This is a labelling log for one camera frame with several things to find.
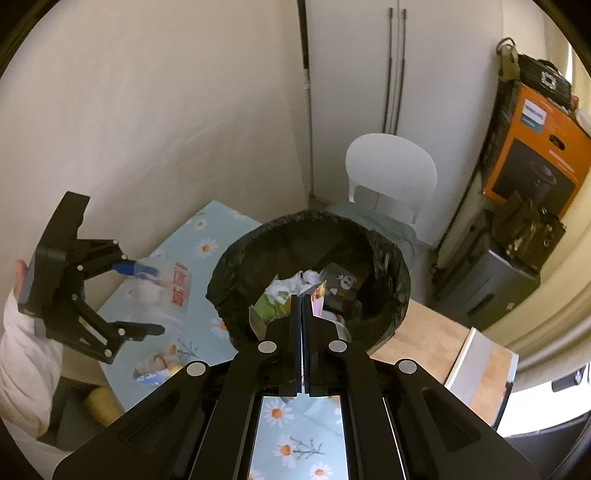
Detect clear printed plastic wrapper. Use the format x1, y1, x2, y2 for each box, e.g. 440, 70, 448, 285
128, 256, 192, 333

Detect silver grey foil bag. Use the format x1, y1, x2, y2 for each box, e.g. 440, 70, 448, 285
321, 263, 358, 313

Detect white tissues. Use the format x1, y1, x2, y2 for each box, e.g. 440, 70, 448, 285
264, 270, 321, 303

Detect colourful snack bag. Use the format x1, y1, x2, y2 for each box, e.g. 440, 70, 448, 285
304, 281, 325, 318

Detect black-lined trash bin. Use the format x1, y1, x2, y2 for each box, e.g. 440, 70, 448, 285
206, 210, 411, 351

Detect person's left hand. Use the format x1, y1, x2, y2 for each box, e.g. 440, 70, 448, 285
13, 259, 28, 299

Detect clear plastic container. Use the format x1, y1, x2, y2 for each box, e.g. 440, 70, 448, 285
133, 354, 182, 387

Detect daisy print blue tablecloth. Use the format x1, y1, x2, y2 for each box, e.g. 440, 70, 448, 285
96, 198, 352, 480

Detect wooden cutting board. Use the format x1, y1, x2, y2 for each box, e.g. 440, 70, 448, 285
368, 299, 520, 430

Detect grey suitcase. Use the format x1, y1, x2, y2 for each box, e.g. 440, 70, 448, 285
429, 210, 540, 332

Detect beige curtain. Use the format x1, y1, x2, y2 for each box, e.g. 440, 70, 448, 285
479, 27, 591, 393

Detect brown leather handbag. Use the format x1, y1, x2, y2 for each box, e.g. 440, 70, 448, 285
491, 191, 566, 272

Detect white plastic chair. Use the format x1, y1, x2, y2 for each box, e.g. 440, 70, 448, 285
345, 133, 438, 225

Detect orange Philips appliance box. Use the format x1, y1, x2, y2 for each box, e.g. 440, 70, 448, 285
479, 81, 590, 217

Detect white double door cabinet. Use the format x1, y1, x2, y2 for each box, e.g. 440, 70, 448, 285
305, 1, 502, 247

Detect black patterned pouch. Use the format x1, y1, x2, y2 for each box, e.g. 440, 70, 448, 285
518, 54, 572, 110

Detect olive hanging bag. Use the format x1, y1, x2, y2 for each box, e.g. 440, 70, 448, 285
496, 37, 520, 83

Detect steel cleaver black handle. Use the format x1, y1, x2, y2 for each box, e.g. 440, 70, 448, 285
444, 328, 519, 406

